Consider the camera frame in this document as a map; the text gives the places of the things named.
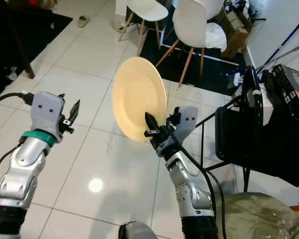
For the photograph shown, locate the blue mop stick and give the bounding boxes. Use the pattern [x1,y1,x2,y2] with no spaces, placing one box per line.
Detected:
[256,16,299,71]

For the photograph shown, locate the white chair wooden legs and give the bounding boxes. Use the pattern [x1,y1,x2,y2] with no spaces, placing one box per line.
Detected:
[118,0,169,56]
[155,0,221,88]

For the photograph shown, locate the brown cardboard box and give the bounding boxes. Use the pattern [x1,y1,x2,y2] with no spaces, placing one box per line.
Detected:
[219,7,253,60]

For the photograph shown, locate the dark floor mat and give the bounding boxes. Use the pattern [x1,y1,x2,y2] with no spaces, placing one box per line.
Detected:
[139,14,256,98]

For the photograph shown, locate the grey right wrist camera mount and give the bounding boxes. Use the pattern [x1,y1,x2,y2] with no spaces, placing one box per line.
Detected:
[167,106,199,133]

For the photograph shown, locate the brown wooden table leg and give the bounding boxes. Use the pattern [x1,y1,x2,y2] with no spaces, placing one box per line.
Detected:
[6,0,37,79]

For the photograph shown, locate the beige slipper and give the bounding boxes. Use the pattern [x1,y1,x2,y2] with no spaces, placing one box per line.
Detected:
[110,20,126,33]
[77,15,91,28]

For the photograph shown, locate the pale yellow plate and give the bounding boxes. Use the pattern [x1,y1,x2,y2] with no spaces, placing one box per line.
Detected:
[112,56,168,143]

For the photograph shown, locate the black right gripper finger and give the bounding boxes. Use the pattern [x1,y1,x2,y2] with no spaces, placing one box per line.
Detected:
[145,112,163,138]

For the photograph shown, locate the white plastic bag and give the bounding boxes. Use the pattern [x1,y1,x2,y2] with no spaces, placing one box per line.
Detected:
[205,22,228,52]

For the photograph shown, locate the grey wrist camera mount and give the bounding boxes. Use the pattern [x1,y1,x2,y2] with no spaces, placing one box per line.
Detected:
[29,91,68,141]
[167,106,199,133]

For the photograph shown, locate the black floor rug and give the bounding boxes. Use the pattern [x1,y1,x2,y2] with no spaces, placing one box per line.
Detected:
[0,0,73,96]

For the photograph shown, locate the black labelled box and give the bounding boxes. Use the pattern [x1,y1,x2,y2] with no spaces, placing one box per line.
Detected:
[262,64,299,121]

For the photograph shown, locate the black upright appliance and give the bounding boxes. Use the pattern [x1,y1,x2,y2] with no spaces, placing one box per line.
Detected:
[242,66,265,125]

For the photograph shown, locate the blue white small pack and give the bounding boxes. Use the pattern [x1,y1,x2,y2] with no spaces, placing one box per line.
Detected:
[232,71,250,88]

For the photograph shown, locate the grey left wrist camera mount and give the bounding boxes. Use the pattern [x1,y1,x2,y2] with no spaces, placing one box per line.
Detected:
[29,91,68,141]

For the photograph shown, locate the grey robot leg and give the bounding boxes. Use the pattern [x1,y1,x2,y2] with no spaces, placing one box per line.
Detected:
[118,221,163,239]

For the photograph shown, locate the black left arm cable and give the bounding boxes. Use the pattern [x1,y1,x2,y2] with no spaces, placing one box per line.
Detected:
[0,91,35,200]

